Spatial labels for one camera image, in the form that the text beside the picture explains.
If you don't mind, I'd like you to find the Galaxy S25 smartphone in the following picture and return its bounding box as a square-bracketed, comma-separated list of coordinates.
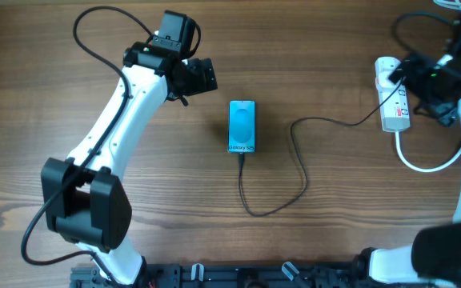
[227, 100, 256, 154]

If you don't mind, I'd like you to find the white USB charger plug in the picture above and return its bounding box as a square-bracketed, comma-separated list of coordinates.
[375, 56, 401, 92]

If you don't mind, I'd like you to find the white power strip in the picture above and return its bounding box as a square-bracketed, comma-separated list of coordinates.
[374, 56, 411, 134]

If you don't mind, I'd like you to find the white power strip cord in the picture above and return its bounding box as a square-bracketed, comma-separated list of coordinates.
[394, 0, 461, 174]

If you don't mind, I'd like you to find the black USB charging cable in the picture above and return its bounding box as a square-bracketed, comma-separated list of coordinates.
[237, 66, 407, 218]

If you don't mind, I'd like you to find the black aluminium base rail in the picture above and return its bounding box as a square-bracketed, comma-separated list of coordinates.
[69, 262, 371, 288]

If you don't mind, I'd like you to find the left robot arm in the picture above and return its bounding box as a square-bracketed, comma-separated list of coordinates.
[38, 10, 218, 287]

